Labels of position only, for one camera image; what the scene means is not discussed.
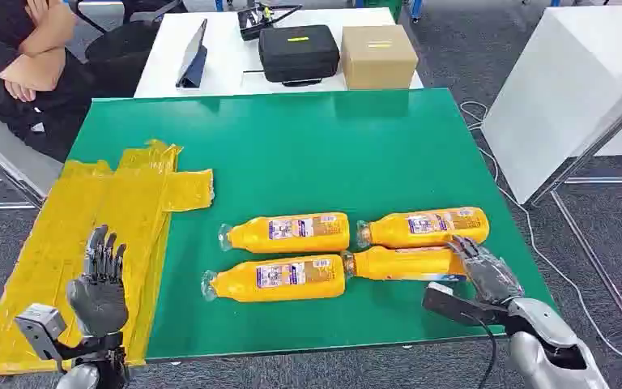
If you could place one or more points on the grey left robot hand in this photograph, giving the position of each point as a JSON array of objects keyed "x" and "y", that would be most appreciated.
[{"x": 99, "y": 300}]

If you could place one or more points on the person's left hand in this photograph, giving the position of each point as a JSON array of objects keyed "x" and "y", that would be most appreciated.
[{"x": 18, "y": 91}]

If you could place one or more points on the person's right hand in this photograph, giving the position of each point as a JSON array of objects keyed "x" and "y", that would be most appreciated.
[{"x": 37, "y": 8}]

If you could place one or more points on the orange drink bottle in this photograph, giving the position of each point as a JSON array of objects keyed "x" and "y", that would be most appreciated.
[
  {"x": 397, "y": 263},
  {"x": 391, "y": 231},
  {"x": 236, "y": 284},
  {"x": 252, "y": 236}
]

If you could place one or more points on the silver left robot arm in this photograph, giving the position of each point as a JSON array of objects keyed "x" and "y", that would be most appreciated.
[{"x": 83, "y": 378}]

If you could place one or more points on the grey steel bench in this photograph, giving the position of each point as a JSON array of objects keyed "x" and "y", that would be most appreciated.
[{"x": 5, "y": 150}]

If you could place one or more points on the black office chair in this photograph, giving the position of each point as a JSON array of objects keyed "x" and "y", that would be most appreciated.
[{"x": 123, "y": 53}]

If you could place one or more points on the yellow plastic sheet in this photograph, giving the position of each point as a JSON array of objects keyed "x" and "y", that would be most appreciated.
[{"x": 118, "y": 204}]

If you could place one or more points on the tablet in dark case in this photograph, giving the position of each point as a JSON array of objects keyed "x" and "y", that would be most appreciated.
[{"x": 193, "y": 53}]

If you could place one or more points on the black remote controller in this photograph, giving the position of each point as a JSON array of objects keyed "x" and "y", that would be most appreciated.
[{"x": 252, "y": 24}]

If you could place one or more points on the green table mat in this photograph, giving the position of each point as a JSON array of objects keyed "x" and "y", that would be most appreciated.
[{"x": 316, "y": 161}]

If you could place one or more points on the black carrying case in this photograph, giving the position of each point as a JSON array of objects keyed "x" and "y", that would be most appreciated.
[{"x": 297, "y": 59}]

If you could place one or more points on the brown cardboard box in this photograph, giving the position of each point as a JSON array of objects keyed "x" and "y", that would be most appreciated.
[{"x": 378, "y": 61}]

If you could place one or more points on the green crate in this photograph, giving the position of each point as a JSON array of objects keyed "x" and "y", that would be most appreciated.
[{"x": 391, "y": 6}]

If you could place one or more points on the large white slanted table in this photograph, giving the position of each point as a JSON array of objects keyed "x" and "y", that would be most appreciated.
[{"x": 558, "y": 80}]

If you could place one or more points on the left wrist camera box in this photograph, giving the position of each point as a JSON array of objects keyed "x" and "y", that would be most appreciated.
[{"x": 40, "y": 327}]

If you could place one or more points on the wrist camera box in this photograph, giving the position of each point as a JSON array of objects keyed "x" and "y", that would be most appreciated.
[
  {"x": 450, "y": 303},
  {"x": 40, "y": 327}
]

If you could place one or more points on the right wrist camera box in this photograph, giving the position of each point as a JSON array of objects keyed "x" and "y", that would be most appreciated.
[{"x": 450, "y": 303}]

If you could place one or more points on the blue metal frame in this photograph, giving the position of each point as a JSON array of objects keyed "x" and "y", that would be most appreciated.
[{"x": 416, "y": 8}]

